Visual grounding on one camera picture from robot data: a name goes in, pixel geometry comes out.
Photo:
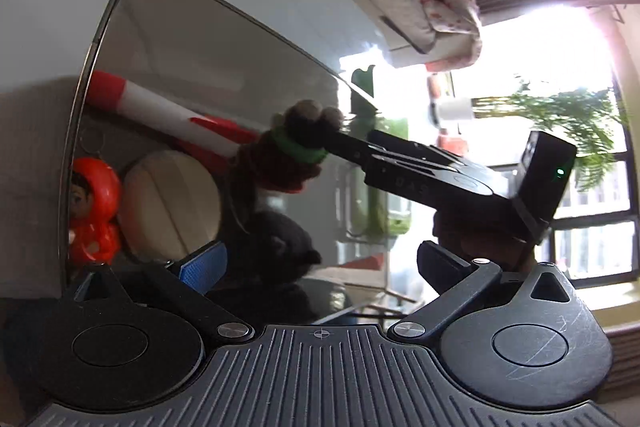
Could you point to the white cylindrical container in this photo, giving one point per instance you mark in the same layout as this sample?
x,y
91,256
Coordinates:
x,y
455,108

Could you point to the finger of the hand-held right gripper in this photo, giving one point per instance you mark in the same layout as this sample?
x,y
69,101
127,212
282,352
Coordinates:
x,y
350,148

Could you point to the person's right hand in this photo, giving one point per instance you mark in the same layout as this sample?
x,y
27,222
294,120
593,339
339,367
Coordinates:
x,y
480,247

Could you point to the green leafy plant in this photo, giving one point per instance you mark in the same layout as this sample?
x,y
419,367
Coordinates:
x,y
565,107

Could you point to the coral pink paper bag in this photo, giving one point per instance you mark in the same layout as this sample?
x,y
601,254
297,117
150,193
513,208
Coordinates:
x,y
365,263

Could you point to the crochet doll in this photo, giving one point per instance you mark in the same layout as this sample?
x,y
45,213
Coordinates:
x,y
280,162

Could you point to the black framed window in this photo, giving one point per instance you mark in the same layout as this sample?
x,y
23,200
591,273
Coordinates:
x,y
600,218

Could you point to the red and white toy rocket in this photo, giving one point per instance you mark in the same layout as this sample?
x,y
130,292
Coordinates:
x,y
150,104

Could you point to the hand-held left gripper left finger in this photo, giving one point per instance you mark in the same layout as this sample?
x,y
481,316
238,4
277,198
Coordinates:
x,y
202,268

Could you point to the smoky transparent storage bin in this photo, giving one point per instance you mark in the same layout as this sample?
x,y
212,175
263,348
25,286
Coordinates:
x,y
200,47

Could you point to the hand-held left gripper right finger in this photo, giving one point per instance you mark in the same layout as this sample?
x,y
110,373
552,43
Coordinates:
x,y
440,268

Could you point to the red figurine toy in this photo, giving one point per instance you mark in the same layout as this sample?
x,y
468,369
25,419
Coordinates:
x,y
95,207

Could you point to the round cream box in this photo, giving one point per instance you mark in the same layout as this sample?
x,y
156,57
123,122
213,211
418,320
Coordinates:
x,y
170,202

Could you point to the black plush toy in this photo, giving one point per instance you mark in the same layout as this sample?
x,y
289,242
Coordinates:
x,y
280,247

